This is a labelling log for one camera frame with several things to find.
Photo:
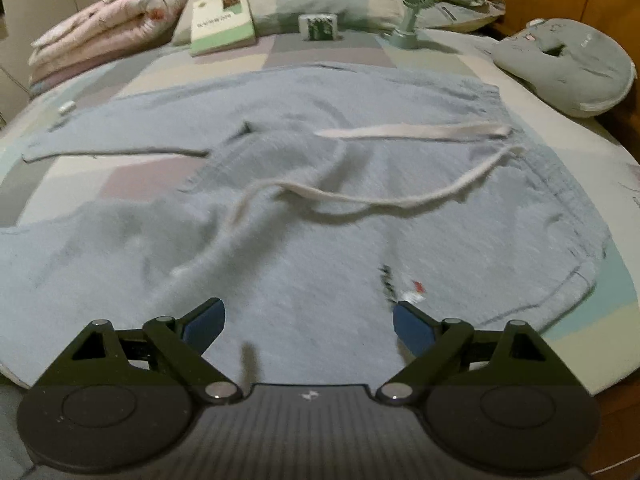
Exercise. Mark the white earbud case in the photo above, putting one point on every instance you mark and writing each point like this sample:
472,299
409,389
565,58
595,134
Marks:
66,107

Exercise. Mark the small pillow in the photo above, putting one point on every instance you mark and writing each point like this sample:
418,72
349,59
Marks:
465,17

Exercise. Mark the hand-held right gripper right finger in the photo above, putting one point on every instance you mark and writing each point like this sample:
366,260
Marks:
415,325

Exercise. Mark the green and white book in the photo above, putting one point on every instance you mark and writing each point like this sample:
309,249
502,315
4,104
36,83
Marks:
222,20

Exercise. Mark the grey plush cushion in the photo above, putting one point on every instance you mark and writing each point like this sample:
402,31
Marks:
565,70

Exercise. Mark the pink folded quilt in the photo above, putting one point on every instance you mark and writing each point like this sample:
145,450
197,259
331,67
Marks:
110,20

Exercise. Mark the bed with patchwork sheet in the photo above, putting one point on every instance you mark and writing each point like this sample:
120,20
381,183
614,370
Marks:
150,180

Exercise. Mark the light blue sweatpants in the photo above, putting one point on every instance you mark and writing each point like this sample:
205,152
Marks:
300,260

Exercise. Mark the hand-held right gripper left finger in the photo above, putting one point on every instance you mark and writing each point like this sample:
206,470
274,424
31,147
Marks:
202,322

